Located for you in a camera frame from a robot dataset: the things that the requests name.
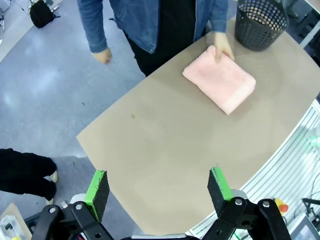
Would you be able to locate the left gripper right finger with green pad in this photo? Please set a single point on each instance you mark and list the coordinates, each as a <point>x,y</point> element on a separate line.
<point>217,192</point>

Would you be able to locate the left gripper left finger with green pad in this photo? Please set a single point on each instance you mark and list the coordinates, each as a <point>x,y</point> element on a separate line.
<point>98,195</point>

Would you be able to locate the pink terry towel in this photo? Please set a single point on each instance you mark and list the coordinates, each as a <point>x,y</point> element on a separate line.
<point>220,82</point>

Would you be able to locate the person's right forearm denim sleeve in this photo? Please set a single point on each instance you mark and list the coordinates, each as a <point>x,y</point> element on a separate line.
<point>93,30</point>

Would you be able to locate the person's left forearm denim sleeve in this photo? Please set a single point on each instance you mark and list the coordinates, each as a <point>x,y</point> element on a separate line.
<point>218,17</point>

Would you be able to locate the person's right hand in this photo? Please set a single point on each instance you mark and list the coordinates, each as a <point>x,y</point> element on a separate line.
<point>102,56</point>

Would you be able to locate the person's left hand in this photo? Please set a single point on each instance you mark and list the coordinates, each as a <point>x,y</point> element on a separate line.
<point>222,45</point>

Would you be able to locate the white shoe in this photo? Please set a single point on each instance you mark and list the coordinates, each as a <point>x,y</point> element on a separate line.
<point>53,177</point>

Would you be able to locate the red emergency stop button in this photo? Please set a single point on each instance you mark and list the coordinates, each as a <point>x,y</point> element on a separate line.
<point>282,206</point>

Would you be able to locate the bystander in black trousers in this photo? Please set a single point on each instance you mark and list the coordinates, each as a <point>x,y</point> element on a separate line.
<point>25,172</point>

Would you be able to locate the dark grey perforated basket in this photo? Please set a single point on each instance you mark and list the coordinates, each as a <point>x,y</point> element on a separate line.
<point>252,37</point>

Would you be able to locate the person in denim jacket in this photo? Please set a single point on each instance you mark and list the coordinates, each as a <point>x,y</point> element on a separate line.
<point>175,25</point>

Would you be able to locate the black backpack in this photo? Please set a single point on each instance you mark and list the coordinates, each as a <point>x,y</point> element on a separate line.
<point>41,13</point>

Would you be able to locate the white slotted aluminium frame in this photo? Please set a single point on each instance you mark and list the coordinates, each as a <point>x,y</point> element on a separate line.
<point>287,160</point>

